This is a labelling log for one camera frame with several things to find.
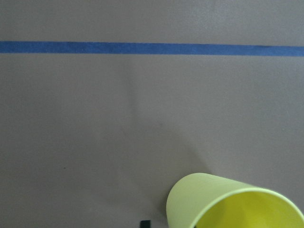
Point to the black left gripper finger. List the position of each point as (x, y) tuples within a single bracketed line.
[(145, 224)]

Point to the yellow paper cup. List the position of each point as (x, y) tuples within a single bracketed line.
[(203, 200)]

